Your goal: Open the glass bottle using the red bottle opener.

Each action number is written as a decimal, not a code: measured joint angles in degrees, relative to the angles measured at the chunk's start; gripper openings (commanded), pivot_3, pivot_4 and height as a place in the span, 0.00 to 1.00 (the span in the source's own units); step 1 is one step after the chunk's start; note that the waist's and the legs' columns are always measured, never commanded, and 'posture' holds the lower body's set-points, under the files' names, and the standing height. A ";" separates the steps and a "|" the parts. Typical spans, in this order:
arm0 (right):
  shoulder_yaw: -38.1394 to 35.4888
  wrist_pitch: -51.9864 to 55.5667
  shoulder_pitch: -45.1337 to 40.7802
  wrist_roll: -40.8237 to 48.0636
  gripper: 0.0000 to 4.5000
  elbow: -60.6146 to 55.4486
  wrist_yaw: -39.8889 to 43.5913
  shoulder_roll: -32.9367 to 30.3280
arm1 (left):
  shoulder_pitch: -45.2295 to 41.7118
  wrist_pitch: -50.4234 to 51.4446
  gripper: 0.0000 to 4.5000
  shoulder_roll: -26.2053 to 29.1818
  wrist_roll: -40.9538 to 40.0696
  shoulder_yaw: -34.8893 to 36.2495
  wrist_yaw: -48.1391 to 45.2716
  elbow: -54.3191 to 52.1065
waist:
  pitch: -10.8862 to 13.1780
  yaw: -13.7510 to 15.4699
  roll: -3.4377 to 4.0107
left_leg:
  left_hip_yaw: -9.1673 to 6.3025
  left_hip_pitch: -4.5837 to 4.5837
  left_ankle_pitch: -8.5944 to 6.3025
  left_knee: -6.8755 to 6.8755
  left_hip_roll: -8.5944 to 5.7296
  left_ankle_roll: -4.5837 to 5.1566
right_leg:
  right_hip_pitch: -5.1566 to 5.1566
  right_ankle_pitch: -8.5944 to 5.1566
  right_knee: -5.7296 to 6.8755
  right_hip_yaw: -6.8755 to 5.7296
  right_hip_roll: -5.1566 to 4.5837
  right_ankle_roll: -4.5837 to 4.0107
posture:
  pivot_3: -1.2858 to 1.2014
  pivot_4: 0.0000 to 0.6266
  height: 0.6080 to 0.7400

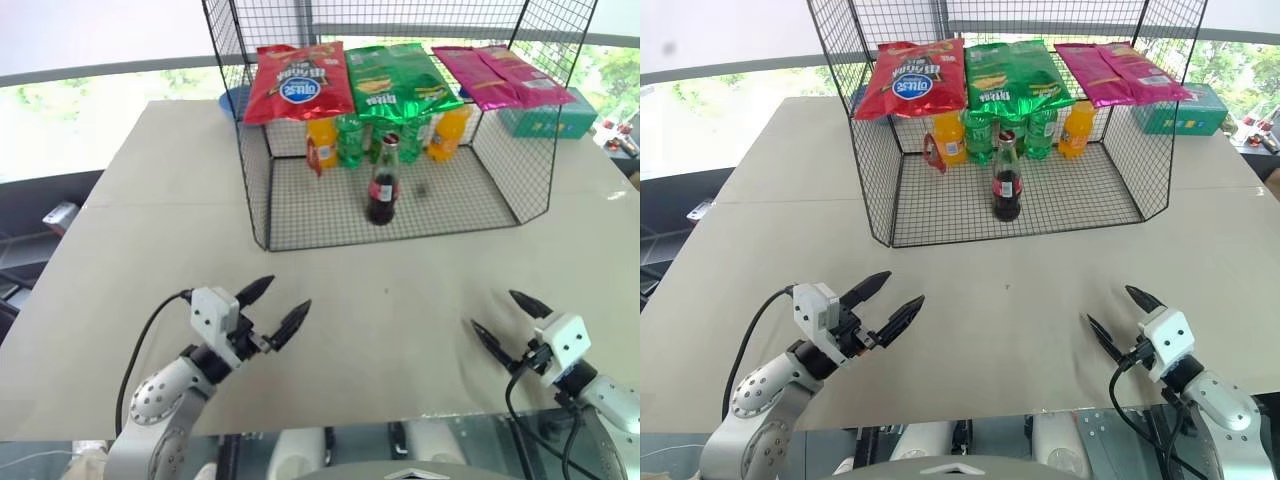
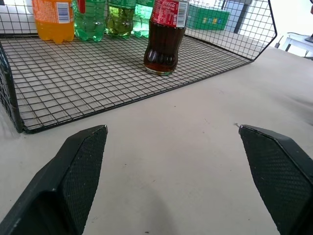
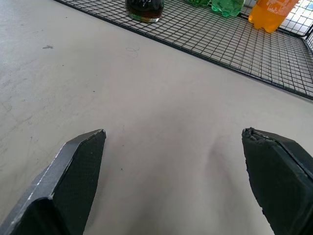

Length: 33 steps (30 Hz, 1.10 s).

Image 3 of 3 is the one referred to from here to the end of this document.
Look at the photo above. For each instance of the orange plastic soda bottle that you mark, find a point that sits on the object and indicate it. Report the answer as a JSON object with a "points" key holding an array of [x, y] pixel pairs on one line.
{"points": [[267, 15]]}

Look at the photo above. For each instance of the dark glass bottle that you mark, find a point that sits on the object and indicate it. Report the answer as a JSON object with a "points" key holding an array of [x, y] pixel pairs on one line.
{"points": [[144, 11]]}

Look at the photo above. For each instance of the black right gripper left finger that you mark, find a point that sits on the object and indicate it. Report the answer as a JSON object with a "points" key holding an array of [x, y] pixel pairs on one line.
{"points": [[61, 186]]}

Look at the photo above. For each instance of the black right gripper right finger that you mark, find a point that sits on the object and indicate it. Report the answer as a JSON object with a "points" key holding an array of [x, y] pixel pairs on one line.
{"points": [[278, 181]]}

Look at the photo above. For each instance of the green plastic soda bottle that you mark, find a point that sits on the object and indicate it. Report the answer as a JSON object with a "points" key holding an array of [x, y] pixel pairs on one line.
{"points": [[226, 7]]}

